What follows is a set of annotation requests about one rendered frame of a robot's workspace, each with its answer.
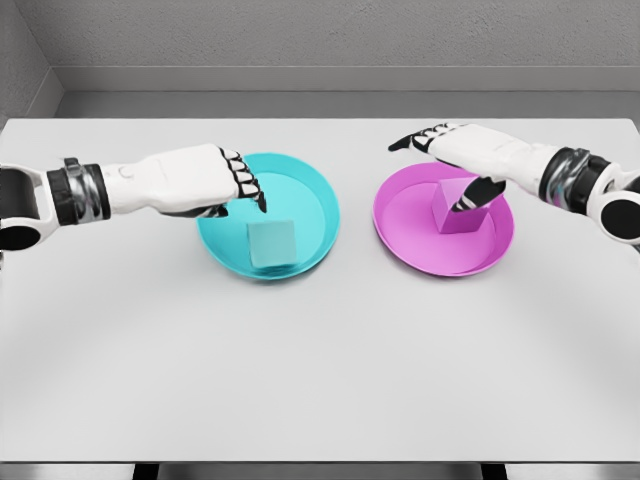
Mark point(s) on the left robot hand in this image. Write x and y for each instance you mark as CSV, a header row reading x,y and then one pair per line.
x,y
200,175

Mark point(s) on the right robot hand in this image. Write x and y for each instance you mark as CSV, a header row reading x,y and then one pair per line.
x,y
470,142

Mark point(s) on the pink block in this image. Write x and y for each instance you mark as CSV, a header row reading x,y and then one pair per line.
x,y
457,220

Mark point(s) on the cyan block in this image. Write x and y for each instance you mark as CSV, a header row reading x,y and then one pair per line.
x,y
272,242

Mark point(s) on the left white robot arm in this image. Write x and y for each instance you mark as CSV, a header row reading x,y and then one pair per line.
x,y
75,192

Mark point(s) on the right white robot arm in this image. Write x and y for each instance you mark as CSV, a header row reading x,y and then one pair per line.
x,y
575,180

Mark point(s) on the pink plate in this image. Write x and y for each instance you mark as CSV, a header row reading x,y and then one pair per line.
x,y
410,235

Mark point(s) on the cyan plate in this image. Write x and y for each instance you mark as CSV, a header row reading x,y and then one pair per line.
x,y
310,210

